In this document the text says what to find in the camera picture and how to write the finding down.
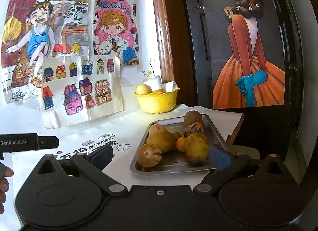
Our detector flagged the wooden door frame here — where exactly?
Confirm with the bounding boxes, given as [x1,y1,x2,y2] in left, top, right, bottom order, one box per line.
[150,0,174,78]

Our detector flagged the white tube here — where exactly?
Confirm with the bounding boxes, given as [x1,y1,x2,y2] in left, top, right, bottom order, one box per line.
[165,80,179,92]

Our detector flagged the yellow pear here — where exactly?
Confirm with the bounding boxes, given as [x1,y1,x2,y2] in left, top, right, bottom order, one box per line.
[136,84,152,95]

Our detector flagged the child with teddy bear drawing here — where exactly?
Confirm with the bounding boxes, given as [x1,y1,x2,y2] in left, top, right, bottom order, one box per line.
[93,0,140,67]

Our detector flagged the coloured houses drawing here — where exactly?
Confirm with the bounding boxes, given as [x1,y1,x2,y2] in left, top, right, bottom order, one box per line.
[41,54,125,129]

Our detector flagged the person's left hand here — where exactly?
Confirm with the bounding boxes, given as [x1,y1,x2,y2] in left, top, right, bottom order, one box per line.
[0,162,15,213]

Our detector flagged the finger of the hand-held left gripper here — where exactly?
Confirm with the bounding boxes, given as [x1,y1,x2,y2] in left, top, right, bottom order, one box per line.
[37,136,60,150]

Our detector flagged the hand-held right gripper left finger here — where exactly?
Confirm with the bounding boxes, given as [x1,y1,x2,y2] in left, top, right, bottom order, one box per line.
[37,145,128,195]

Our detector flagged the brown kiwi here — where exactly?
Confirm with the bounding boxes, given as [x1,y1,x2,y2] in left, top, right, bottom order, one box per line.
[183,111,202,127]

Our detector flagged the metal tray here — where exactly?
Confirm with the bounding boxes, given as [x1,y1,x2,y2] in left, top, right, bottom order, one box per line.
[130,114,233,176]

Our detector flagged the cream striped pepino melon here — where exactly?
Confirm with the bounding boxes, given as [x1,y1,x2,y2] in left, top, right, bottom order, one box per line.
[148,124,167,135]

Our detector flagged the small mandarin orange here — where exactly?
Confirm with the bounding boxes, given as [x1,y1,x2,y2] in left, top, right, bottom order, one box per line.
[175,138,187,152]

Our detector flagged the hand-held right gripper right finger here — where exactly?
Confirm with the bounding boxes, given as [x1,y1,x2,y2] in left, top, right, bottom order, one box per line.
[194,145,286,195]

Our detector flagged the yellow plastic bowl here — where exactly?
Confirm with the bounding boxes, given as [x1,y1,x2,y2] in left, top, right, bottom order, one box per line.
[134,87,180,114]

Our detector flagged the boy with fan drawing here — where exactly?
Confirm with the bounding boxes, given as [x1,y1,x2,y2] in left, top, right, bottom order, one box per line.
[1,0,91,104]

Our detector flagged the girl in orange dress poster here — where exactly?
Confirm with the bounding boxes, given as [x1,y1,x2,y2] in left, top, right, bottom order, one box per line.
[212,0,286,109]

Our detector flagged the white jar with orange lid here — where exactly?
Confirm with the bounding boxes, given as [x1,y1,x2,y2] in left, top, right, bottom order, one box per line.
[143,76,164,94]

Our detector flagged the brown spotted pepino melon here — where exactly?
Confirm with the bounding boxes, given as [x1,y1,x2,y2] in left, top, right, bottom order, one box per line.
[137,143,163,167]

